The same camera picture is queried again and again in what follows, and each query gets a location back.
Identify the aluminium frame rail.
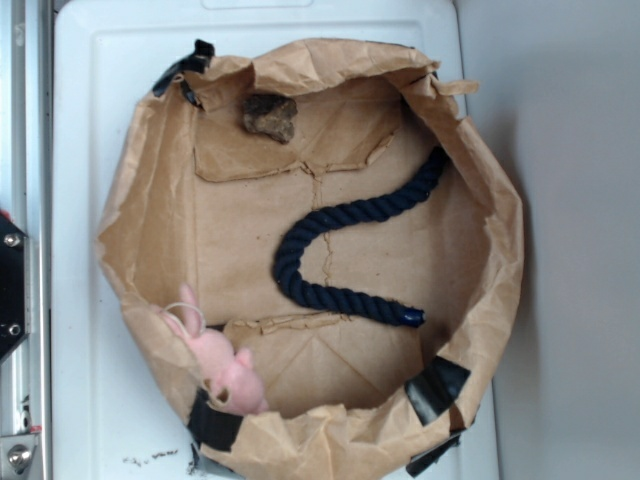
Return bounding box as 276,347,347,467
1,1,54,479

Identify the brown paper bag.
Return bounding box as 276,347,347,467
97,39,524,479

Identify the pink plush bunny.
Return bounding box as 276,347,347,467
156,283,269,416

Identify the black mounting plate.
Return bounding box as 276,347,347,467
0,209,30,363

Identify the brown rock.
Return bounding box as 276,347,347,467
241,94,298,144

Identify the dark blue twisted rope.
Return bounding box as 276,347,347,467
272,146,428,331

